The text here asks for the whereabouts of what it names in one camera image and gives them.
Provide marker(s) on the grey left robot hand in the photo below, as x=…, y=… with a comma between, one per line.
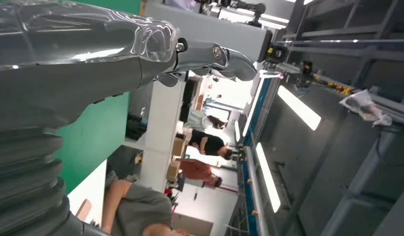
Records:
x=75, y=75

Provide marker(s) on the black bag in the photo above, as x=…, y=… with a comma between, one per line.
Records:
x=135, y=127

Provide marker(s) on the brown cardboard box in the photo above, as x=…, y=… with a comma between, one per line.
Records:
x=173, y=171
x=179, y=146

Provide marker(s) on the standing person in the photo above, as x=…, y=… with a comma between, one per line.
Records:
x=197, y=171
x=215, y=122
x=205, y=143

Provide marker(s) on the seated person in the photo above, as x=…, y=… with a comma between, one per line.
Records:
x=143, y=208

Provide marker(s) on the long ceiling light panel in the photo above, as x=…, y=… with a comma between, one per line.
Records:
x=268, y=177
x=298, y=107

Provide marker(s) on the clear plastic bag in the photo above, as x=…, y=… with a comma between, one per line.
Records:
x=364, y=107

